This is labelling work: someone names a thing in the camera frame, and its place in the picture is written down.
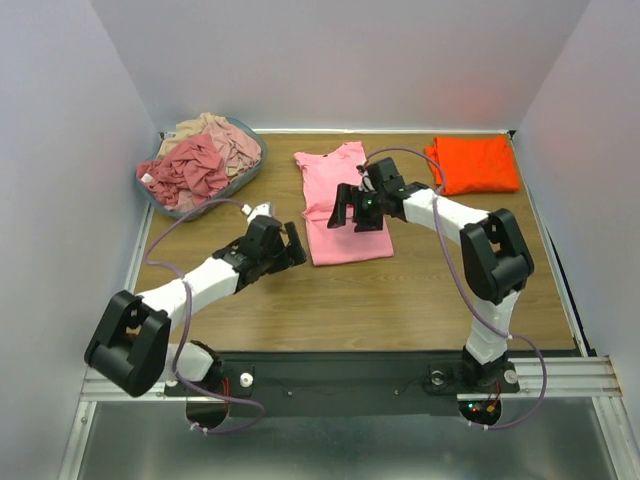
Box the dark pink crumpled shirt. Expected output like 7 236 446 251
136 134 230 210

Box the pale pink crumpled shirt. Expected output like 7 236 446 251
202 119 262 179

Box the folded orange t shirt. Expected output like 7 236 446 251
424 135 520 196

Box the beige crumpled shirt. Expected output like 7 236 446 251
157 112 228 159

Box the light pink t shirt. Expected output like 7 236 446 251
292 141 395 267

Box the grey laundry basket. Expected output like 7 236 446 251
135 117 267 220

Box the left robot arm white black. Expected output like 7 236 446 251
84 215 306 397

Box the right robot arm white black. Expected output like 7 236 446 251
327 158 535 390

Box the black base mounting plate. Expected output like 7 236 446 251
164 349 521 419

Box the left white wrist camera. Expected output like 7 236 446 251
241 201 274 222

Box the aluminium frame rail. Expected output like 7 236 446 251
513 357 622 398

